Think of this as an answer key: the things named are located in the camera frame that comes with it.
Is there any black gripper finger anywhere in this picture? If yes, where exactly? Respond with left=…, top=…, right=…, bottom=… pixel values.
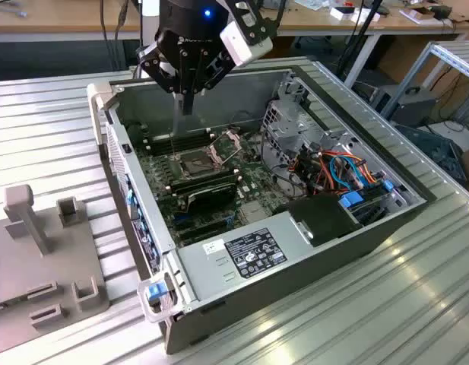
left=137, top=42, right=190, bottom=115
left=187, top=47, right=236, bottom=115

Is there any CPU socket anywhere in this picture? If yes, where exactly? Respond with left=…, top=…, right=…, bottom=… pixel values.
left=172, top=146, right=224, bottom=180

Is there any black RAM slot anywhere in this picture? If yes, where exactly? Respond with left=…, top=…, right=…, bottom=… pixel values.
left=145, top=128, right=211, bottom=141
left=171, top=176, right=239, bottom=195
left=147, top=137, right=214, bottom=151
left=170, top=173, right=239, bottom=192
left=146, top=132, right=212, bottom=146
left=148, top=141, right=215, bottom=155
left=169, top=169, right=238, bottom=188

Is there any wooden desk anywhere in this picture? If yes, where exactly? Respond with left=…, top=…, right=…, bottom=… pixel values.
left=271, top=0, right=469, bottom=90
left=0, top=0, right=144, bottom=43

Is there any green motherboard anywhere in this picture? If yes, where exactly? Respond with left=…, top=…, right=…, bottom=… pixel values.
left=134, top=127, right=276, bottom=249

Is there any silver metal drive cage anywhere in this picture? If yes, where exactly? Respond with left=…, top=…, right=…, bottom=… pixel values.
left=261, top=97, right=357, bottom=178

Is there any black graphics card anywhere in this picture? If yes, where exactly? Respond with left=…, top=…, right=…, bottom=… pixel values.
left=179, top=181, right=239, bottom=214

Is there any small white box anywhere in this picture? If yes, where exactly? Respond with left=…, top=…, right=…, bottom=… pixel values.
left=328, top=6, right=382, bottom=23

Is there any silver chipset heat sink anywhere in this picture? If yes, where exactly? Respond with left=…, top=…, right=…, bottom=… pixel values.
left=238, top=201, right=271, bottom=225

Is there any black stand pole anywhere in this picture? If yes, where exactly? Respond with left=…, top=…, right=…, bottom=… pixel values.
left=335, top=0, right=384, bottom=77

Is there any black expansion slot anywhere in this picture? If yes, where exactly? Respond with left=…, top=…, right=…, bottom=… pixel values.
left=176, top=219, right=228, bottom=236
left=179, top=230, right=220, bottom=246

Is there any black plastic air shroud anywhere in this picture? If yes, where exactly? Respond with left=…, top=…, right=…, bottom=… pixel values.
left=272, top=192, right=365, bottom=248

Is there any silver power supply unit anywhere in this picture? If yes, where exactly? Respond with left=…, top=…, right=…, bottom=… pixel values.
left=176, top=211, right=315, bottom=304

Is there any open cardboard box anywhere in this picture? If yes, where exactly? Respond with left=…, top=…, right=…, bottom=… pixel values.
left=399, top=2, right=454, bottom=27

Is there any blue plastic case latch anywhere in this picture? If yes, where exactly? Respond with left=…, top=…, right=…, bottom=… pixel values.
left=147, top=281, right=170, bottom=303

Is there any grey parts rack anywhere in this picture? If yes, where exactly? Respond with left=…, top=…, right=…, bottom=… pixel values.
left=0, top=183, right=110, bottom=357

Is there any grey open PC case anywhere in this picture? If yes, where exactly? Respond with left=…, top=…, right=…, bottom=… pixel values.
left=85, top=65, right=439, bottom=357

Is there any dark plastic crate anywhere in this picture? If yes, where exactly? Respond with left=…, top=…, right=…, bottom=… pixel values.
left=393, top=122, right=469, bottom=188

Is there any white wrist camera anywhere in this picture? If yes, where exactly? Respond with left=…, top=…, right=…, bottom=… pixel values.
left=218, top=21, right=274, bottom=68

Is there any thin dark cable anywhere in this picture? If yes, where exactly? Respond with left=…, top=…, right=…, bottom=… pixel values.
left=112, top=0, right=129, bottom=46

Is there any thick black cable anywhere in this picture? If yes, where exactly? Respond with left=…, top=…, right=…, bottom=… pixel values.
left=100, top=0, right=119, bottom=71

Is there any black camera bracket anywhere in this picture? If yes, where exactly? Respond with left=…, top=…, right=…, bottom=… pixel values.
left=223, top=0, right=277, bottom=49

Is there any orange wire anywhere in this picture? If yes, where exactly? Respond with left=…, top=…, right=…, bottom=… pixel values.
left=318, top=150, right=379, bottom=183

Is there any blue wire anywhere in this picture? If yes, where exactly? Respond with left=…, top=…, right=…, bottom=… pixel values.
left=328, top=154, right=368, bottom=191

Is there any black box with handle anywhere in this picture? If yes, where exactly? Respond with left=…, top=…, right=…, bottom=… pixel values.
left=369, top=85, right=441, bottom=129

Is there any aluminium frame rack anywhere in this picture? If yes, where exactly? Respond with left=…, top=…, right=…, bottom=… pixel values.
left=381, top=40, right=469, bottom=126

